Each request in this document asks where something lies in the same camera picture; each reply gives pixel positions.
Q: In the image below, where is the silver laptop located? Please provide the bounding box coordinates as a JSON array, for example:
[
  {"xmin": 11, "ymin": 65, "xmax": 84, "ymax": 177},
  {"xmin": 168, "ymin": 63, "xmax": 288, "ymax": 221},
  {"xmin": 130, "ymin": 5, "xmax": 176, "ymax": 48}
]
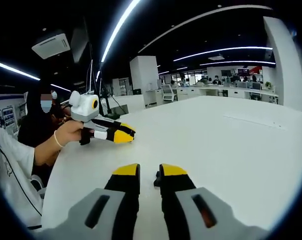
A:
[{"xmin": 87, "ymin": 59, "xmax": 102, "ymax": 94}]

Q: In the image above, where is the black monitor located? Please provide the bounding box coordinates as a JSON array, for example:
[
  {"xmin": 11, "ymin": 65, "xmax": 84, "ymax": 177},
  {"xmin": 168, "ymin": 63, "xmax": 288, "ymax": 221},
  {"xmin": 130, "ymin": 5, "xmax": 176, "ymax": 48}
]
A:
[{"xmin": 72, "ymin": 24, "xmax": 91, "ymax": 63}]

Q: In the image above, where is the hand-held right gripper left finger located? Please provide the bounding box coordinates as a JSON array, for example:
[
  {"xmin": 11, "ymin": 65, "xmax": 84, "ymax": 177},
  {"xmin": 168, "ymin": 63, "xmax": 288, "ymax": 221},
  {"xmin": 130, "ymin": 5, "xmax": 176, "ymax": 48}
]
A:
[{"xmin": 38, "ymin": 162, "xmax": 141, "ymax": 240}]

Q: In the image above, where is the white ceiling air conditioner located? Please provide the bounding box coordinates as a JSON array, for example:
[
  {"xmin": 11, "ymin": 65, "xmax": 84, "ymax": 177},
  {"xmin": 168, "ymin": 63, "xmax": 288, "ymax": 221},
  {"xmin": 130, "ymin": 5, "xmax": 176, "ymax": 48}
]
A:
[{"xmin": 32, "ymin": 33, "xmax": 71, "ymax": 60}]

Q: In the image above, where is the black monitor stand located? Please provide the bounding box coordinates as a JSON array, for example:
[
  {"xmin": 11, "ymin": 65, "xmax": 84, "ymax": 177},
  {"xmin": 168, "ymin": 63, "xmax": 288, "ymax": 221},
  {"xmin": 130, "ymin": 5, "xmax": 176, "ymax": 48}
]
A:
[{"xmin": 89, "ymin": 59, "xmax": 122, "ymax": 119}]

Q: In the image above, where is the white office chair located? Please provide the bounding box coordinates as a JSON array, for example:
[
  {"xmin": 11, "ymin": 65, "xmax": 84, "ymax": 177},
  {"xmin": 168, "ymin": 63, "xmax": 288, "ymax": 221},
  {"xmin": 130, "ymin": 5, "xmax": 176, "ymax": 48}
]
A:
[{"xmin": 161, "ymin": 84, "xmax": 178, "ymax": 102}]

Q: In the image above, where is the curved ceiling light strip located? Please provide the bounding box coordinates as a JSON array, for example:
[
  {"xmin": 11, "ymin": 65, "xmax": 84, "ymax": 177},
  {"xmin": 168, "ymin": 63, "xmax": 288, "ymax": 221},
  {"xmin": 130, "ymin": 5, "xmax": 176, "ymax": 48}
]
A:
[{"xmin": 100, "ymin": 0, "xmax": 142, "ymax": 63}]

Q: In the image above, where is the black socket plastic buckle part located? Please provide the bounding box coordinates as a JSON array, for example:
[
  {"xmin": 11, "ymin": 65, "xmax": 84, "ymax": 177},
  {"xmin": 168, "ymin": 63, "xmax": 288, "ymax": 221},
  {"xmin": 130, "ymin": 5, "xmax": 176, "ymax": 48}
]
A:
[{"xmin": 153, "ymin": 170, "xmax": 163, "ymax": 188}]

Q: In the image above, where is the row of white office desks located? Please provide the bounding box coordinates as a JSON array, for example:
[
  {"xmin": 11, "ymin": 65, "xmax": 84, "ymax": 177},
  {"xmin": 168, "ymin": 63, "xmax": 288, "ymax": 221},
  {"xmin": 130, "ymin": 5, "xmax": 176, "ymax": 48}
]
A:
[{"xmin": 177, "ymin": 83, "xmax": 279, "ymax": 105}]

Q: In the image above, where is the thin pale wrist bracelet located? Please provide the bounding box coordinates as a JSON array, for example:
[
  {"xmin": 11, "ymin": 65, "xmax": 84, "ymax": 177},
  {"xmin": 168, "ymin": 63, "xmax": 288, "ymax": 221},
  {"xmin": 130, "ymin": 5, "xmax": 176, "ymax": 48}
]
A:
[{"xmin": 54, "ymin": 129, "xmax": 66, "ymax": 148}]

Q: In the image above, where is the person's left hand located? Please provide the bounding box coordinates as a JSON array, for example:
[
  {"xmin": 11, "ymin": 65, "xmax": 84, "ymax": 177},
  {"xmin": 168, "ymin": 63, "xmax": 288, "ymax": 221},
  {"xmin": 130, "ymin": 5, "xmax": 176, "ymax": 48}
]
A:
[{"xmin": 54, "ymin": 120, "xmax": 95, "ymax": 148}]

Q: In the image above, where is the white table cable cover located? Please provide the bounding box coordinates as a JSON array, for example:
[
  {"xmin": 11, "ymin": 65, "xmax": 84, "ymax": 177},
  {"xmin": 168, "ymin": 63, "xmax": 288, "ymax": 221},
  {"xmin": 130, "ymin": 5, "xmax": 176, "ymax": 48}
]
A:
[{"xmin": 223, "ymin": 113, "xmax": 286, "ymax": 131}]

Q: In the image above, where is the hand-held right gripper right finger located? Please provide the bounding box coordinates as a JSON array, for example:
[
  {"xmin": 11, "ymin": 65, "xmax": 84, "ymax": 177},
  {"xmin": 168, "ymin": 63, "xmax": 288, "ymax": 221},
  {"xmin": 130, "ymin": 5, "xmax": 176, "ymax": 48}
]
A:
[{"xmin": 158, "ymin": 163, "xmax": 268, "ymax": 240}]

